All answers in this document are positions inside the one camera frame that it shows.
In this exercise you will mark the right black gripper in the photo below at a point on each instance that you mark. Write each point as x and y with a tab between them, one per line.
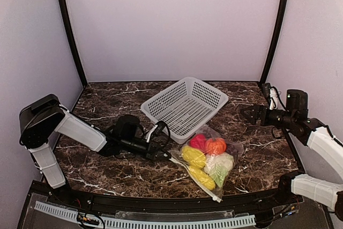
256	110

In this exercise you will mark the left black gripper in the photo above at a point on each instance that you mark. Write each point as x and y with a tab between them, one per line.
153	148

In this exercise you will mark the clear zip top bag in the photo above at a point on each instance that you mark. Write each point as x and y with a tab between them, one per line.
220	177

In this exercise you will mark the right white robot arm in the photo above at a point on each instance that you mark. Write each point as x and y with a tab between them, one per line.
312	133

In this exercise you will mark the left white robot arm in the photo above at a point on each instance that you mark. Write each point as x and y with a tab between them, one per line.
47	116

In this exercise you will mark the red fake food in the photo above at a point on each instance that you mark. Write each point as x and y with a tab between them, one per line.
198	142

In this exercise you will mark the orange fake pumpkin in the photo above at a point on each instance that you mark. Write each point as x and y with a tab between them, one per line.
215	146

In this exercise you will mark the white perforated plastic basket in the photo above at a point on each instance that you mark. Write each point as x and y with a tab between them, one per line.
185	106

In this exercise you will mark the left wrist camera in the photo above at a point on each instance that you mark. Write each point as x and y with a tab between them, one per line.
157	129

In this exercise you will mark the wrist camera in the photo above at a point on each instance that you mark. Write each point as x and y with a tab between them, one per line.
271	94
157	129

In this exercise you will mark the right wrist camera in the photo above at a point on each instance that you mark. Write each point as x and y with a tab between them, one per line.
271	94

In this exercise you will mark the right black frame post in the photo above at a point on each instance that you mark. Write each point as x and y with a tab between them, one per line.
274	41

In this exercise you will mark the black frame post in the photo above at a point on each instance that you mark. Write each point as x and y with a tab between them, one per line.
71	41
274	41

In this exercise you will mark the black front rail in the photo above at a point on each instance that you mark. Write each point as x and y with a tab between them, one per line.
262	201

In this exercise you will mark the white slotted cable duct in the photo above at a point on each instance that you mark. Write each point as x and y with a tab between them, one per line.
131	219

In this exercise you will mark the left black frame post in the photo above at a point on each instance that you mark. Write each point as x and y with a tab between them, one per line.
71	41

